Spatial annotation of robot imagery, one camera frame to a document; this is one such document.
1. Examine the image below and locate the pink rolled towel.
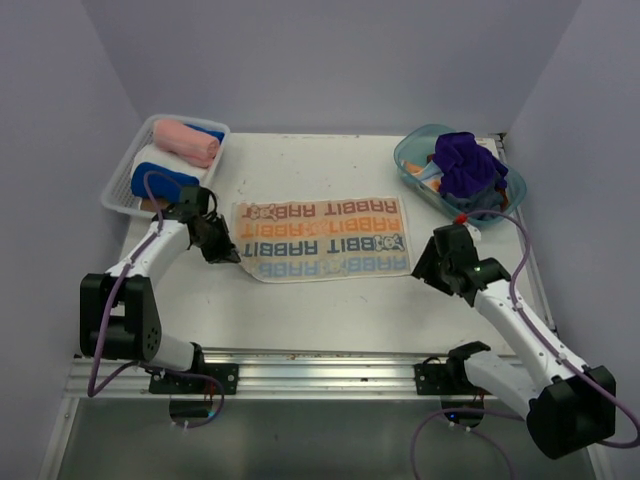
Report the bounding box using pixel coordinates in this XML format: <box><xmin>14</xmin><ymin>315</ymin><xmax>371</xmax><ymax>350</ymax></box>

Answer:
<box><xmin>153</xmin><ymin>118</ymin><xmax>220</xmax><ymax>168</ymax></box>

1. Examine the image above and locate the white plastic mesh basket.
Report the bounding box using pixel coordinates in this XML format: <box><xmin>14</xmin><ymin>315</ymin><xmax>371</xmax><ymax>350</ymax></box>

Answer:
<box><xmin>101</xmin><ymin>114</ymin><xmax>231</xmax><ymax>219</ymax></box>

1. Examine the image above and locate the blue rolled towel in basket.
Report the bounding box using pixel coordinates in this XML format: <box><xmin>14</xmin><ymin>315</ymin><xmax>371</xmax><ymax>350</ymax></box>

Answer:
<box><xmin>186</xmin><ymin>123</ymin><xmax>225</xmax><ymax>144</ymax></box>

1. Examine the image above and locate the white rolled towel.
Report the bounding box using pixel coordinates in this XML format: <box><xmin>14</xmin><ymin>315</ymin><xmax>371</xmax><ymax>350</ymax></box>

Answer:
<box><xmin>130</xmin><ymin>144</ymin><xmax>208</xmax><ymax>179</ymax></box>

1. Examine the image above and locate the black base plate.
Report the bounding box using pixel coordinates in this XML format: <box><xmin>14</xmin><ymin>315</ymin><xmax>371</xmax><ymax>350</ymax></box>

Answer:
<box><xmin>148</xmin><ymin>363</ymin><xmax>239</xmax><ymax>395</ymax></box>
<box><xmin>413</xmin><ymin>356</ymin><xmax>471</xmax><ymax>396</ymax></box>

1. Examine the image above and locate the grey-blue towel in tub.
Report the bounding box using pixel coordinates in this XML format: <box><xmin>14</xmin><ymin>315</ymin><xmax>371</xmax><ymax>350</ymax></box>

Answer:
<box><xmin>444</xmin><ymin>191</ymin><xmax>503</xmax><ymax>221</ymax></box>

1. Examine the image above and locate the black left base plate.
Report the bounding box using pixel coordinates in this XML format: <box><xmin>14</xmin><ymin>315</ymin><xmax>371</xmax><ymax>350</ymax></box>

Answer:
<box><xmin>148</xmin><ymin>363</ymin><xmax>239</xmax><ymax>395</ymax></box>

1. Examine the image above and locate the royal blue towel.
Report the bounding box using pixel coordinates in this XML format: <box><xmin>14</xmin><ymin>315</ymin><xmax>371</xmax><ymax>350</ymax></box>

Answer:
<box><xmin>130</xmin><ymin>163</ymin><xmax>200</xmax><ymax>203</ymax></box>

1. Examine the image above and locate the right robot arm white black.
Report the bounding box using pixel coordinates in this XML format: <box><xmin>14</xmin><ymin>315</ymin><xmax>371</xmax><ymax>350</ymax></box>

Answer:
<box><xmin>412</xmin><ymin>224</ymin><xmax>616</xmax><ymax>459</ymax></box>

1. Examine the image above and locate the aluminium mounting rail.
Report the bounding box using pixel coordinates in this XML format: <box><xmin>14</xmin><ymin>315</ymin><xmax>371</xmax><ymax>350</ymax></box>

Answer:
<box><xmin>64</xmin><ymin>349</ymin><xmax>546</xmax><ymax>400</ymax></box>

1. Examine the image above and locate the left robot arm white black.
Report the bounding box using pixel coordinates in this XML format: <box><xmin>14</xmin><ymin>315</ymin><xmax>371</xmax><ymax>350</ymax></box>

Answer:
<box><xmin>80</xmin><ymin>186</ymin><xmax>241</xmax><ymax>393</ymax></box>

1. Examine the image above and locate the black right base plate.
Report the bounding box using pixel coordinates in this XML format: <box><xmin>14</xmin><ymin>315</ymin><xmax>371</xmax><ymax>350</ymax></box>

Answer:
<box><xmin>413</xmin><ymin>356</ymin><xmax>471</xmax><ymax>396</ymax></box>

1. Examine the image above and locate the teal transparent plastic tub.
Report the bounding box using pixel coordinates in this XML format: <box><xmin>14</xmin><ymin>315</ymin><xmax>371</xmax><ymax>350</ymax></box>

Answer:
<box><xmin>393</xmin><ymin>124</ymin><xmax>527</xmax><ymax>229</ymax></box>

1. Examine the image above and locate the orange blue printed towel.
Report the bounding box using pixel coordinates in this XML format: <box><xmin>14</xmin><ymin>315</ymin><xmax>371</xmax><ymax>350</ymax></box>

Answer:
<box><xmin>232</xmin><ymin>197</ymin><xmax>411</xmax><ymax>283</ymax></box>

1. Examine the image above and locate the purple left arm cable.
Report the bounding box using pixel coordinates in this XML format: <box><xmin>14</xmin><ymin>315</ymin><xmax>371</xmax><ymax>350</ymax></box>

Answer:
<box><xmin>87</xmin><ymin>170</ymin><xmax>226</xmax><ymax>431</ymax></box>

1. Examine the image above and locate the purple towel in tub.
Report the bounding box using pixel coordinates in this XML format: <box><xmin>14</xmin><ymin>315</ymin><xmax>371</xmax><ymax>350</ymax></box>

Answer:
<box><xmin>432</xmin><ymin>132</ymin><xmax>508</xmax><ymax>198</ymax></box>

